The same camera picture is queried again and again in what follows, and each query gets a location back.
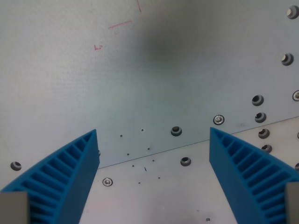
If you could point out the silver countersunk screw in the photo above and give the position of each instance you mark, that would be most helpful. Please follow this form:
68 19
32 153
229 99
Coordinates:
107 181
218 119
296 95

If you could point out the grey recessed bolt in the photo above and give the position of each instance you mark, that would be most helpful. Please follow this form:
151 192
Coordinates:
176 131

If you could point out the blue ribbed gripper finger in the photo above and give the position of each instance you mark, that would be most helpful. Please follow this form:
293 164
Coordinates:
243 168
58 177

